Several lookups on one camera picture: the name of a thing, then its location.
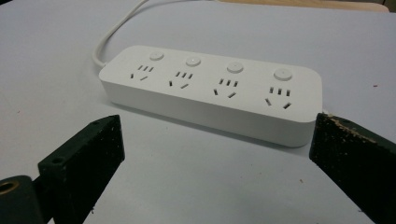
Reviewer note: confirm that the white power strip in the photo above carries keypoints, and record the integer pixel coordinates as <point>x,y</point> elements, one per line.
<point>214,96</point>

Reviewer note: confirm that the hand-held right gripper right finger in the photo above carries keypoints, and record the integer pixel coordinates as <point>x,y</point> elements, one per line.
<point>358,161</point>

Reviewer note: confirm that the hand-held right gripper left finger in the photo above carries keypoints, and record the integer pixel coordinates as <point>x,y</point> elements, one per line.
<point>81,168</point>

